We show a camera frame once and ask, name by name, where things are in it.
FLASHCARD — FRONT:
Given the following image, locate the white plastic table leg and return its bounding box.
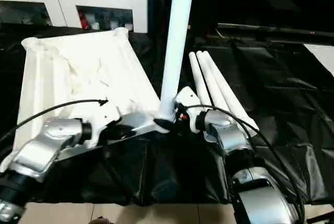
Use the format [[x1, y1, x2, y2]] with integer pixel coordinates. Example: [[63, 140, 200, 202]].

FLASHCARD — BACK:
[[159, 0, 196, 120], [195, 50, 251, 137], [188, 51, 212, 104], [202, 50, 260, 137]]

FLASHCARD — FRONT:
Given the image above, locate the long dark bar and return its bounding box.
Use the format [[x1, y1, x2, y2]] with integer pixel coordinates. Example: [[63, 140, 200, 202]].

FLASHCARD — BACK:
[[218, 22, 334, 37]]

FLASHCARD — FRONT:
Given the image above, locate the black mat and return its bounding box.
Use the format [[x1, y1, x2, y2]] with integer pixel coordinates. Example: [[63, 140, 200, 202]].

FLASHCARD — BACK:
[[0, 22, 334, 206]]

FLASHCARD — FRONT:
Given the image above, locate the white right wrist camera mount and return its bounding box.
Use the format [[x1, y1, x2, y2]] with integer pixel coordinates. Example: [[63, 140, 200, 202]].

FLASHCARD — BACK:
[[174, 86, 207, 133]]

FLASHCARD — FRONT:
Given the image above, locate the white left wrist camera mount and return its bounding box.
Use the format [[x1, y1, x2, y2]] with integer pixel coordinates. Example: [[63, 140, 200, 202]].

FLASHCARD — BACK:
[[83, 101, 122, 149]]

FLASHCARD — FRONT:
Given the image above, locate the white plastic table top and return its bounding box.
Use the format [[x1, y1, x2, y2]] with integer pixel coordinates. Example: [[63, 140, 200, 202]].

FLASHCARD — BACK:
[[0, 27, 174, 172]]

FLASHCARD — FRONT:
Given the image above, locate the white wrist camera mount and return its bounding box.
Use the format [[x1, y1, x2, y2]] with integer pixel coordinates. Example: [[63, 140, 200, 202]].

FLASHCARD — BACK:
[[83, 101, 122, 149], [174, 86, 207, 133]]

